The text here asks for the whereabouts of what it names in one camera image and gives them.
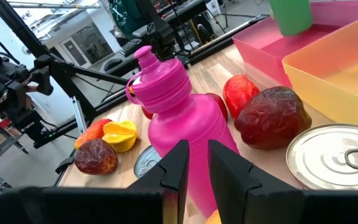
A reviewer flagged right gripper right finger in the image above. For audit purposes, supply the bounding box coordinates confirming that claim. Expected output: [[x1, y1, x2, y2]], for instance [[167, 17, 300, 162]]
[[208, 139, 358, 224]]

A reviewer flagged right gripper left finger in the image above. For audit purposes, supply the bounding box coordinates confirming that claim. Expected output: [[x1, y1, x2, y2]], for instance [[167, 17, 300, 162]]
[[0, 139, 190, 224]]

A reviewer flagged blue albacore tuna can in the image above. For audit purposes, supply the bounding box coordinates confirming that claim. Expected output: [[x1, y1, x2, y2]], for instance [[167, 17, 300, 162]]
[[133, 144, 163, 179]]

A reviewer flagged yellow plastic lemon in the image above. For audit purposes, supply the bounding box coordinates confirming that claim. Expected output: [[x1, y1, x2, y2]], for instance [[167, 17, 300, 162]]
[[204, 209, 223, 224]]

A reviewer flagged dark maroon plastic fruit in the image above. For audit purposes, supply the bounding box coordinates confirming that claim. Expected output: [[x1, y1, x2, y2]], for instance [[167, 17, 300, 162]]
[[234, 86, 313, 150], [74, 138, 119, 175]]

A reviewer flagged yellow plastic starfruit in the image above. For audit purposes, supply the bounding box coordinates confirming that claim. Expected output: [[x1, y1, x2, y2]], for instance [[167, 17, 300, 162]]
[[102, 120, 139, 154]]

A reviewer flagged pink plastic sports bottle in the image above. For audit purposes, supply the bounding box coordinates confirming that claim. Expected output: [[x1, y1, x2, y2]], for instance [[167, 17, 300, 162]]
[[125, 45, 241, 218]]

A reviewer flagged red orange plastic mango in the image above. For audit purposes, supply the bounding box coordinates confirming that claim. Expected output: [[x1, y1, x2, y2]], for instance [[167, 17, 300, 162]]
[[74, 118, 113, 150]]

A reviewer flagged small dark red plastic fruit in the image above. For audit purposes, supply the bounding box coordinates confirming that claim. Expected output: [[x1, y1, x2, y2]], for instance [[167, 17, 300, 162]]
[[205, 92, 229, 122]]

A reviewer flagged white red label tuna can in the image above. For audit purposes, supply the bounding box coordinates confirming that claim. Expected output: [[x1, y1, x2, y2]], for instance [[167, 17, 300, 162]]
[[286, 123, 358, 191]]

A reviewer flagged yellow plastic tray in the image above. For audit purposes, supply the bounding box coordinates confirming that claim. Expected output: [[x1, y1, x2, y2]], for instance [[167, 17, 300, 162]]
[[282, 11, 358, 130]]

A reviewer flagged pink plastic tray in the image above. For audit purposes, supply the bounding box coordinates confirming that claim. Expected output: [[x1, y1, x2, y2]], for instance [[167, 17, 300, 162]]
[[232, 0, 358, 88]]

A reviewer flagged black keyboard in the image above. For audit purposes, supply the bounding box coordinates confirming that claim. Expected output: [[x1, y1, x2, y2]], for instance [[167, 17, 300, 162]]
[[119, 38, 143, 57]]

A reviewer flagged green plastic sports bottle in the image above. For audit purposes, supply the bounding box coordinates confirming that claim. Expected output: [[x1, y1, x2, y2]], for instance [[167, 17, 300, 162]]
[[268, 0, 314, 37]]

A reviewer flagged dark green printed banner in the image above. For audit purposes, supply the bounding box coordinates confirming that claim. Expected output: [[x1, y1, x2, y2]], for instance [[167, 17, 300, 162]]
[[108, 0, 147, 35]]

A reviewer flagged black aluminium table frame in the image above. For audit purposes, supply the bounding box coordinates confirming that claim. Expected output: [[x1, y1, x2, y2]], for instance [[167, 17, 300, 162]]
[[0, 0, 272, 187]]

